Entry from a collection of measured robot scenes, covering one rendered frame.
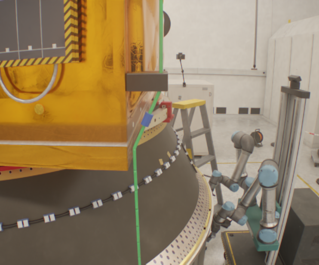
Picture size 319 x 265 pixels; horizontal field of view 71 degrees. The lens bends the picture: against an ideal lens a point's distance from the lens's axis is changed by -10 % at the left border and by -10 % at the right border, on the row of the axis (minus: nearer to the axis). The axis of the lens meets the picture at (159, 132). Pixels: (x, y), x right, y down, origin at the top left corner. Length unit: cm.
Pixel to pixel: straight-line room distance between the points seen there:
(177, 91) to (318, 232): 345
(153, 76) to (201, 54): 835
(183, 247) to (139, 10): 91
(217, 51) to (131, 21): 845
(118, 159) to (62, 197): 42
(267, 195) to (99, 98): 134
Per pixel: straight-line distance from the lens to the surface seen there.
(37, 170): 83
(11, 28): 43
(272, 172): 152
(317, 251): 228
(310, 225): 205
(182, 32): 871
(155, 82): 41
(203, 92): 473
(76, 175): 85
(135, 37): 44
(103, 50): 41
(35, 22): 41
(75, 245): 85
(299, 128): 177
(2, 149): 54
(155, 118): 105
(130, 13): 44
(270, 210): 166
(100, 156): 45
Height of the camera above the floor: 194
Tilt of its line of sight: 16 degrees down
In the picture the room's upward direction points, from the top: straight up
